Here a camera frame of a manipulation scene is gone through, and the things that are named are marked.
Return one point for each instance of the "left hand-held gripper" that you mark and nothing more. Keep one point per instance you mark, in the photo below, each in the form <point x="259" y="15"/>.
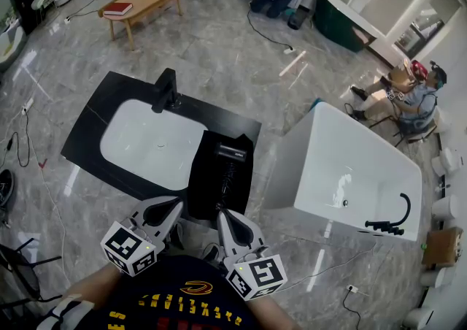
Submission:
<point x="124" y="244"/>

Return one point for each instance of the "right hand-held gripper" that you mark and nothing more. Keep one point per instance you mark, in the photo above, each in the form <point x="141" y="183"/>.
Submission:
<point x="259" y="274"/>

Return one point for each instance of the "black cloth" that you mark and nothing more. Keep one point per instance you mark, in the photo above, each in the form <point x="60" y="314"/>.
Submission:
<point x="204" y="182"/>

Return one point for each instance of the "black hair dryer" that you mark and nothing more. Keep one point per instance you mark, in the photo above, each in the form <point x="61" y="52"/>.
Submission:
<point x="230" y="151"/>

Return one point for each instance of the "person's left forearm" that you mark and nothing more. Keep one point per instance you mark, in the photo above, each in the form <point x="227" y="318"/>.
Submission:
<point x="95" y="284"/>

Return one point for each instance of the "person's right forearm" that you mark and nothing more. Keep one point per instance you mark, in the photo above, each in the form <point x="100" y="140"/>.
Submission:
<point x="271" y="315"/>

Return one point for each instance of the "red bag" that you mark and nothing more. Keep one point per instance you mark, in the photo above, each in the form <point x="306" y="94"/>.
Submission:
<point x="419" y="68"/>

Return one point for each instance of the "person's left shoe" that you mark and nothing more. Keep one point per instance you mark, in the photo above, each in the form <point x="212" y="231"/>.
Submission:
<point x="177" y="235"/>

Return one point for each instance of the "person's shoe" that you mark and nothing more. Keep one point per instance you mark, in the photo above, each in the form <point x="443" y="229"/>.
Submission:
<point x="177" y="235"/>
<point x="211" y="252"/>

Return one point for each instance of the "person's right shoe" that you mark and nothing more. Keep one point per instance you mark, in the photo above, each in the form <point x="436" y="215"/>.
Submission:
<point x="211" y="252"/>

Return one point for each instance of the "white sink basin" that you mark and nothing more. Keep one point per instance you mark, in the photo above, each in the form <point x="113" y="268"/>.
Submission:
<point x="146" y="146"/>

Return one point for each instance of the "person's dark jersey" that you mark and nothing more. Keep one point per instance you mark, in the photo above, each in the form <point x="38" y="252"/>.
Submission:
<point x="182" y="310"/>

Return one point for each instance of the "black vanity cabinet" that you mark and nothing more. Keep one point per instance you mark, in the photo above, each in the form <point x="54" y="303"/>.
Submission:
<point x="91" y="127"/>

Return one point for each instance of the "white bathtub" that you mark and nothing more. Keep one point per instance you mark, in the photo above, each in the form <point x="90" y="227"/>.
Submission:
<point x="328" y="160"/>

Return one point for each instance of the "white power socket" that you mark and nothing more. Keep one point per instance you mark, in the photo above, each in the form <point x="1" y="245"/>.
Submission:
<point x="352" y="288"/>

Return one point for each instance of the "black sink faucet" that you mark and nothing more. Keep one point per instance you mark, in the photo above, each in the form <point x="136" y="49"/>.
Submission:
<point x="164" y="87"/>

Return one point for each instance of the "black mesh chair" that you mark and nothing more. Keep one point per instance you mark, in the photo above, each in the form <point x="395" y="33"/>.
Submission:
<point x="25" y="274"/>

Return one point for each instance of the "black bathtub faucet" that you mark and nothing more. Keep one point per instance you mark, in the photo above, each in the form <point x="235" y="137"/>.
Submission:
<point x="383" y="227"/>

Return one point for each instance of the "black backpack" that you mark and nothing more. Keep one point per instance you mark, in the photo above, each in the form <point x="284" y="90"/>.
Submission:
<point x="5" y="188"/>

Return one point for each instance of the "white power strip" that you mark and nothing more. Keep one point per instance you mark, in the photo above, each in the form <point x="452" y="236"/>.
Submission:
<point x="289" y="50"/>
<point x="27" y="105"/>

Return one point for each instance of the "pale tube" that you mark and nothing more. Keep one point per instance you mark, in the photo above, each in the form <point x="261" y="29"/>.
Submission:
<point x="292" y="63"/>

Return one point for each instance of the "white ceramic fixture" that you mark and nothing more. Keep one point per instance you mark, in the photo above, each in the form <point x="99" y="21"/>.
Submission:
<point x="447" y="161"/>
<point x="419" y="317"/>
<point x="445" y="207"/>
<point x="438" y="277"/>

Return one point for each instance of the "large cardboard box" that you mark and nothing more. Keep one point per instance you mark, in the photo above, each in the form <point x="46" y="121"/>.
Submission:
<point x="442" y="248"/>

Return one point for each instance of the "wooden chair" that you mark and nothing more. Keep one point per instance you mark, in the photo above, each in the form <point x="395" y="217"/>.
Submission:
<point x="416" y="135"/>

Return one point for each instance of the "red book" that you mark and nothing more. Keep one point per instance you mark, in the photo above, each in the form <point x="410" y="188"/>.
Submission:
<point x="117" y="9"/>

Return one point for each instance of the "white round tub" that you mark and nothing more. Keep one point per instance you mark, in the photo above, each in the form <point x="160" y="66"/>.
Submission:
<point x="9" y="47"/>

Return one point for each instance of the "black waste bin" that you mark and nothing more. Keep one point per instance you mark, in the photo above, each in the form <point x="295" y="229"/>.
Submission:
<point x="298" y="18"/>

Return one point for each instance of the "white chair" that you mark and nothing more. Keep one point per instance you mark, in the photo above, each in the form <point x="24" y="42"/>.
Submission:
<point x="41" y="0"/>

